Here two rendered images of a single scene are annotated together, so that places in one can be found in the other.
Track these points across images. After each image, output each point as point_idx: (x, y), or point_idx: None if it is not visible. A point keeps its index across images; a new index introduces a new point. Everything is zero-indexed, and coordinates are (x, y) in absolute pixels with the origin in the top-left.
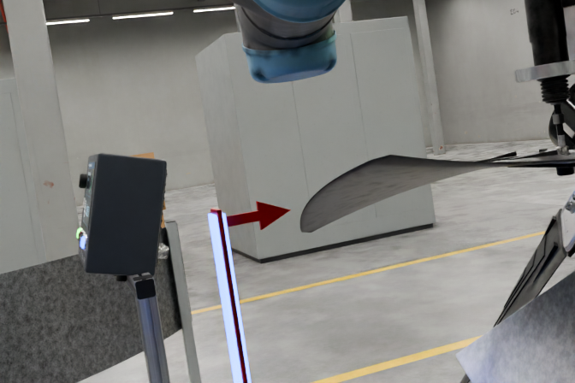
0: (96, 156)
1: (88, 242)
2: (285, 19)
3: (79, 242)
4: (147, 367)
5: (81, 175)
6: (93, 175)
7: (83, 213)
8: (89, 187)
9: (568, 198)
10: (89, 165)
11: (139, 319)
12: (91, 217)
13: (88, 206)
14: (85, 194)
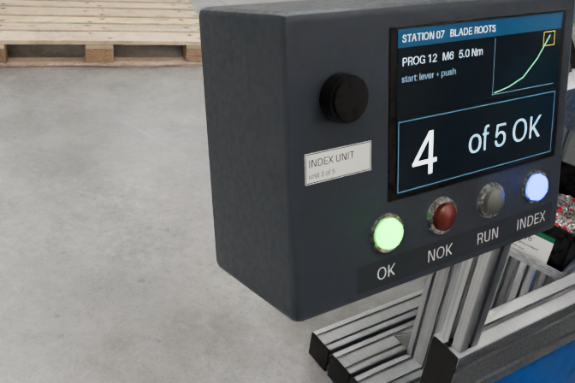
0: (559, 0)
1: (560, 172)
2: None
3: (500, 209)
4: (488, 303)
5: (362, 79)
6: (560, 42)
7: (352, 189)
8: (493, 83)
9: None
10: (416, 36)
11: (497, 251)
12: (564, 124)
13: (521, 118)
14: (336, 138)
